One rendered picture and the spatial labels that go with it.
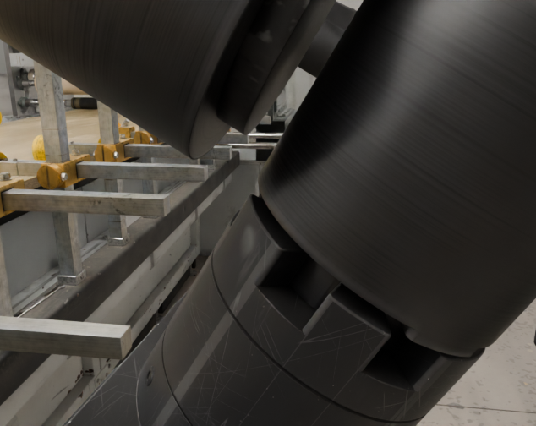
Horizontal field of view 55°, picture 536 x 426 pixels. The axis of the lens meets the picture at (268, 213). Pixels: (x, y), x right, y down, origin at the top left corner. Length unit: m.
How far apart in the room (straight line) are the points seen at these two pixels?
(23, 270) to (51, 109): 0.48
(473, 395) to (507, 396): 0.12
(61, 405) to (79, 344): 1.12
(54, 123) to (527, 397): 1.81
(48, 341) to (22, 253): 0.76
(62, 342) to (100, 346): 0.05
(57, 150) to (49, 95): 0.11
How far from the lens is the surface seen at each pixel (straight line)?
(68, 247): 1.18
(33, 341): 0.69
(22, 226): 1.42
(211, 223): 3.13
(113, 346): 0.65
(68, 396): 1.81
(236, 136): 1.55
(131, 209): 0.85
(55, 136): 1.12
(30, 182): 1.35
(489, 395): 2.14
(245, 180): 3.02
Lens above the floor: 1.17
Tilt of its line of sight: 17 degrees down
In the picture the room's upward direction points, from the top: straight up
